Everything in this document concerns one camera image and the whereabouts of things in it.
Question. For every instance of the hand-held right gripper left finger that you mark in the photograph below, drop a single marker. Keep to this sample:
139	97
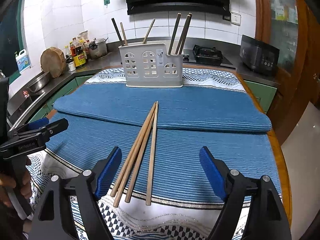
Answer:
110	172

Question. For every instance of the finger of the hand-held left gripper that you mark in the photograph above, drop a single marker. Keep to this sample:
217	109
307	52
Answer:
56	127
37	124

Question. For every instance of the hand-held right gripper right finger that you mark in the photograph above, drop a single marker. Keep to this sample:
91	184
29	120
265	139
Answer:
212	175

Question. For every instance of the wooden chopstick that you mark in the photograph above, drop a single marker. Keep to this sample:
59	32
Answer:
131	155
182	38
118	31
137	167
189	21
130	167
149	31
124	33
151	167
175	32

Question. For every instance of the white plastic chopstick holder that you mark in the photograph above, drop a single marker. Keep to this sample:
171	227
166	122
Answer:
150	82

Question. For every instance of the person's left hand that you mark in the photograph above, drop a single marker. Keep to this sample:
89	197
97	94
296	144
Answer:
5	182

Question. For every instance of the blue ribbed placemat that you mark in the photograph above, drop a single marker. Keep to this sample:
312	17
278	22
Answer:
200	110
180	155

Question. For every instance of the steel basin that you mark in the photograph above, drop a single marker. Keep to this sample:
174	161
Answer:
38	81

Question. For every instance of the green kitchen cabinet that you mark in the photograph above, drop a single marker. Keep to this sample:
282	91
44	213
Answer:
262	92
82	80

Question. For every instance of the white blue patterned tablecloth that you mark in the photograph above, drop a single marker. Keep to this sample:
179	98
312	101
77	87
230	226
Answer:
175	220

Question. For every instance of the small white jar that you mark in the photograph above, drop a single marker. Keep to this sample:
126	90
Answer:
71	66

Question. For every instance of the white detergent jug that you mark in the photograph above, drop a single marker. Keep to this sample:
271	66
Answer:
23	62

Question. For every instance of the round wooden cutting board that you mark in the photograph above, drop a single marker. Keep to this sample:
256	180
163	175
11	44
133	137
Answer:
53	62

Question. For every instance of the wooden table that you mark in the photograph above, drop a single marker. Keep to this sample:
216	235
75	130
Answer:
281	167

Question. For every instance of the yellow label sauce bottle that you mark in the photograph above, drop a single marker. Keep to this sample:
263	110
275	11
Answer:
81	61

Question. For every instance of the yellow capped bottle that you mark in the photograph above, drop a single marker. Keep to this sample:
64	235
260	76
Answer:
67	52

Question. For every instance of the dark soy sauce bottle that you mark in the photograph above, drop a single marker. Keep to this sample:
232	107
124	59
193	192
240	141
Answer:
73	50

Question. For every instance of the steel kitchen counter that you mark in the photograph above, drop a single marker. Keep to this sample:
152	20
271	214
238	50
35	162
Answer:
110	62

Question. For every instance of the steel pot with lid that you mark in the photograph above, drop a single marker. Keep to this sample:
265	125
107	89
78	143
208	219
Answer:
98	50

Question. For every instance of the green framed window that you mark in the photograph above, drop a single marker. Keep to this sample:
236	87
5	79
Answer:
10	35

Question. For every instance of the seasoning bag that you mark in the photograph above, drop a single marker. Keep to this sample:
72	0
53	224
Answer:
83	37

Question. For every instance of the black gas stove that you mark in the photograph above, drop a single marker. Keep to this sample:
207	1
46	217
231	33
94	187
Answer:
207	55

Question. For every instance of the wooden glass door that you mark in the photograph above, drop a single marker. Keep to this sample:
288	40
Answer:
300	80

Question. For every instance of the black rice cooker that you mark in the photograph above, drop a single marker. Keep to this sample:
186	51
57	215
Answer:
257	52

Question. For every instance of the white wall socket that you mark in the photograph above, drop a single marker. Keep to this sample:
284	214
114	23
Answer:
235	18

